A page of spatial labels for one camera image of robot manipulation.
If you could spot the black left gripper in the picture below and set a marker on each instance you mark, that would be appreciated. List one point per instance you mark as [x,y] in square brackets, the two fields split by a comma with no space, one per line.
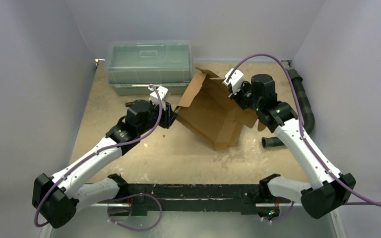
[168,116]

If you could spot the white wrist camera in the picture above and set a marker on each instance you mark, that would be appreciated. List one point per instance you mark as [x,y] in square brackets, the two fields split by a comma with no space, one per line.
[234,79]
[159,94]

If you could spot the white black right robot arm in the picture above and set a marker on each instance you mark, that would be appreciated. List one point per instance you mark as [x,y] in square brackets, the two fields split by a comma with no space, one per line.
[327,188]

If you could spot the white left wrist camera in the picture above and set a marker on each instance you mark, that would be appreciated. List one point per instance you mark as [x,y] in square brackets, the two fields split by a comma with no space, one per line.
[159,94]

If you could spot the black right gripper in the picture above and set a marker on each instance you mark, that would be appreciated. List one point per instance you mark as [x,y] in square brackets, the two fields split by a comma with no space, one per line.
[237,99]

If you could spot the brown cardboard box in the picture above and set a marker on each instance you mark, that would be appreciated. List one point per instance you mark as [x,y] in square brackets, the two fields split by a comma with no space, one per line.
[207,111]

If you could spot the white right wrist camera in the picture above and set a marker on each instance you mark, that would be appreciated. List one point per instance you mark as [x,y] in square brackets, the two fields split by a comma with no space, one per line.
[234,79]

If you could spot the clear plastic storage bin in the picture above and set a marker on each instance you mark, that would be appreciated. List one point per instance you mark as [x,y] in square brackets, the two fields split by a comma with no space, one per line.
[131,66]

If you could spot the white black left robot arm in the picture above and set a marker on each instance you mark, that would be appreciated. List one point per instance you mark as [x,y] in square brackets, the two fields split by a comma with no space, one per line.
[57,198]

